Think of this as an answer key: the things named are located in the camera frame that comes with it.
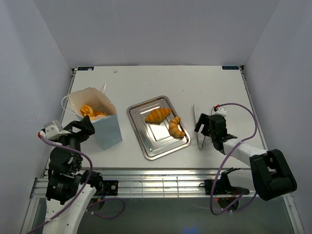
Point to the golden glazed bun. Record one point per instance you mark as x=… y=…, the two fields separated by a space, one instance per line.
x=97 y=117

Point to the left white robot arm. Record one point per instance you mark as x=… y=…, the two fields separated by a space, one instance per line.
x=68 y=192

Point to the silver metal tongs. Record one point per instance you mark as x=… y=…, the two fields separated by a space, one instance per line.
x=198 y=135

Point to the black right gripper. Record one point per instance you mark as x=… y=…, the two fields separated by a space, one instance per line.
x=204 y=119

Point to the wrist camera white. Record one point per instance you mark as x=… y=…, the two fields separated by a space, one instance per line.
x=53 y=130
x=217 y=110

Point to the aluminium front frame rail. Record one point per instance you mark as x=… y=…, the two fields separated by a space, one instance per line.
x=158 y=183

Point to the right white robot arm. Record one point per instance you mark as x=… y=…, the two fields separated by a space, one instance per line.
x=269 y=175

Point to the orange twisted braided bread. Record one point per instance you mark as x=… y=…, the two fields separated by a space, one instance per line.
x=88 y=111

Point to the orange scored oval bread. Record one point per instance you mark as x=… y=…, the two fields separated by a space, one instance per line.
x=158 y=115

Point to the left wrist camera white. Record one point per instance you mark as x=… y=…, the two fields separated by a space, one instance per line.
x=53 y=130

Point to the aluminium table edge rail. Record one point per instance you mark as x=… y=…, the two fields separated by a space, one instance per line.
x=64 y=101

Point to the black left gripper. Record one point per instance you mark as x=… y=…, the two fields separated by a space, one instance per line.
x=87 y=128

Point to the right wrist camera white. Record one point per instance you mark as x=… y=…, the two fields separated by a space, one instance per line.
x=217 y=110

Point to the curved croissant bread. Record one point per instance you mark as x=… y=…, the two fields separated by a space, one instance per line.
x=174 y=129

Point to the light blue paper bag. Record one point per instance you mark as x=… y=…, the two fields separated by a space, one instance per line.
x=107 y=130

